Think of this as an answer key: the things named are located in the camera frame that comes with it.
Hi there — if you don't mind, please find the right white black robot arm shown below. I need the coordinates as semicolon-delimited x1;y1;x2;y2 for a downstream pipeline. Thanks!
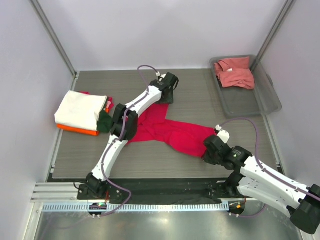
203;135;320;235

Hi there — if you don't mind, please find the right aluminium corner post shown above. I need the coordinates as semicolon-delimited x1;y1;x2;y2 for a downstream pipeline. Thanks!
250;0;297;71

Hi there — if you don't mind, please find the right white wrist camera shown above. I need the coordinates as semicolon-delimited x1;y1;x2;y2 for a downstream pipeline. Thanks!
214;125;230;144

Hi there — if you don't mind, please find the left aluminium corner post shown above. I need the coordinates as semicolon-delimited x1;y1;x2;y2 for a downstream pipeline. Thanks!
29;0;77;78

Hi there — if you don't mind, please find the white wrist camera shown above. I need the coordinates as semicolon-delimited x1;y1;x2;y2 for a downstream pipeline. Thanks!
214;125;230;144
155;71;166;82

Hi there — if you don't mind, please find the folded dark green t-shirt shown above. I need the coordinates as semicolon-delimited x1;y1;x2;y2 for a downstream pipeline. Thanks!
97;110;113;133

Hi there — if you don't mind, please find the slotted cable duct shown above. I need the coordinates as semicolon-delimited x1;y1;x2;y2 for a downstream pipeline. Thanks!
42;201;229;213

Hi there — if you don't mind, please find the salmon pink t-shirt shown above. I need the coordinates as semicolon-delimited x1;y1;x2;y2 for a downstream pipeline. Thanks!
213;56;255;90

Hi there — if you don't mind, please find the red t-shirt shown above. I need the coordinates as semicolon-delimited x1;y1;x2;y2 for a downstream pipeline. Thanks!
129;103;216;158

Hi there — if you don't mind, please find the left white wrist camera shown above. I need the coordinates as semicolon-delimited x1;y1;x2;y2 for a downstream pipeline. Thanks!
155;71;166;82

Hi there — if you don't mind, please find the aluminium corner post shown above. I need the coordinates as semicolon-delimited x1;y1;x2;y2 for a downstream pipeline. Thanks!
250;0;297;71
29;0;77;78

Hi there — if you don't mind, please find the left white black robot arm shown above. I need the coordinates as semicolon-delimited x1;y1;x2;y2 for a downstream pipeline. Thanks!
84;72;179;200

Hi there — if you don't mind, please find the grey plastic tray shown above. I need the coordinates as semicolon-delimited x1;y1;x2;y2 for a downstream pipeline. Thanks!
209;55;282;119

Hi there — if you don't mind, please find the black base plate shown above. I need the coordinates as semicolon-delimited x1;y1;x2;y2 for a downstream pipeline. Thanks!
77;178;244;205

